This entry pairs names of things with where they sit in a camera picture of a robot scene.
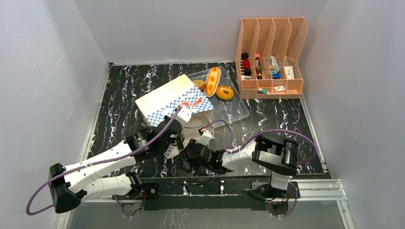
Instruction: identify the checkered paper bread bag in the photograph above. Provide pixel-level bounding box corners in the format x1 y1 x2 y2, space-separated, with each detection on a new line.
135 74 214 146

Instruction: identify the clear plastic tray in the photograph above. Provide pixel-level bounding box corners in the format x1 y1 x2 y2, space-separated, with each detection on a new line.
187 66 250 127

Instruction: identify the brown round fake bread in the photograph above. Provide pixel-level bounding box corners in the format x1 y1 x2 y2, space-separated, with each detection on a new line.
193 79 206 91

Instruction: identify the round yellow fake bun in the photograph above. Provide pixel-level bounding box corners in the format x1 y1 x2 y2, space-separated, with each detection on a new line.
216 86 234 101

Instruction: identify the yellow fake bread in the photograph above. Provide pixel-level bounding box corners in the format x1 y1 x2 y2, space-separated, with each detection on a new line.
203 67 221 98

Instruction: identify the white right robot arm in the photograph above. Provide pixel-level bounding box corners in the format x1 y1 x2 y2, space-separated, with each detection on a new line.
180 134 298 200

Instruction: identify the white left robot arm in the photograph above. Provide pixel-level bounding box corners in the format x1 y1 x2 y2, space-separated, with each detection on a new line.
49 116 186 214

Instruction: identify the green tipped tube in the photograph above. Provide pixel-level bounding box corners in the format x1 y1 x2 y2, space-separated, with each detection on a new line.
258 87 271 94

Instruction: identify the red black dumbbell toy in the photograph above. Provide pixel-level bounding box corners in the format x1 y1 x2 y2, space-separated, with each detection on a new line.
241 52 252 76

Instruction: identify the small white card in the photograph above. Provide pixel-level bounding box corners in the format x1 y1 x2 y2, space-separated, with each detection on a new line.
273 85 285 93

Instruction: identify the red pink bottle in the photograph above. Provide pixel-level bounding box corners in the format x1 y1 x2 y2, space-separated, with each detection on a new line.
255 53 263 80

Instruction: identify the peach desk file organizer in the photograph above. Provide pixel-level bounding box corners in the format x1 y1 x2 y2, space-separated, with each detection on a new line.
235 17 308 99

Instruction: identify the blue tape roll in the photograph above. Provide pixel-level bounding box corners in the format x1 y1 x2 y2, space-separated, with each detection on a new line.
269 55 280 79

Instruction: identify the white small box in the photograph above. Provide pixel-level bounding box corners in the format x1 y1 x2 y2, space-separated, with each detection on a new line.
283 55 295 80

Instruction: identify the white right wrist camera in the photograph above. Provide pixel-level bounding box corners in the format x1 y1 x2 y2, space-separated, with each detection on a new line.
196 130 213 147

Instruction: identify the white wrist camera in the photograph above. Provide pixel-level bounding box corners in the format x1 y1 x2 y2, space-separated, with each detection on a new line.
175 107 192 126
196 130 213 147

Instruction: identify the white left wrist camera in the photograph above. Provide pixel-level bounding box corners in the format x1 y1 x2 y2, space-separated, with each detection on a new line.
175 107 192 126

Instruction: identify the aluminium front rail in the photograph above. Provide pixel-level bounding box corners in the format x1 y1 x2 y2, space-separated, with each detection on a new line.
68 176 347 203

